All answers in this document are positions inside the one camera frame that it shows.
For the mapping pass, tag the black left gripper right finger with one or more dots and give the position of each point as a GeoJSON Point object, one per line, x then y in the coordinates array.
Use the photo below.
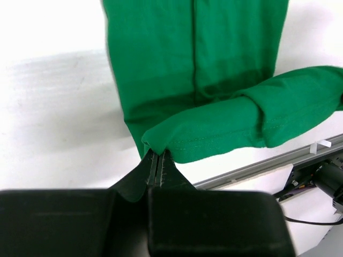
{"type": "Point", "coordinates": [185, 221]}

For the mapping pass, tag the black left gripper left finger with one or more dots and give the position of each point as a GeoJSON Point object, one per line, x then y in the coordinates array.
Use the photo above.
{"type": "Point", "coordinates": [79, 222]}

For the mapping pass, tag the green t-shirt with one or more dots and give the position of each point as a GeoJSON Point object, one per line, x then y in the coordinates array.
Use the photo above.
{"type": "Point", "coordinates": [196, 78]}

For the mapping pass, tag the white tape strip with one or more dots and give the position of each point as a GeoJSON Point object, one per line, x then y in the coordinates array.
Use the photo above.
{"type": "Point", "coordinates": [314, 146]}

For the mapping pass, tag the aluminium table edge rail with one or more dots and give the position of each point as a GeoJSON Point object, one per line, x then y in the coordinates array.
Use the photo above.
{"type": "Point", "coordinates": [299, 158]}

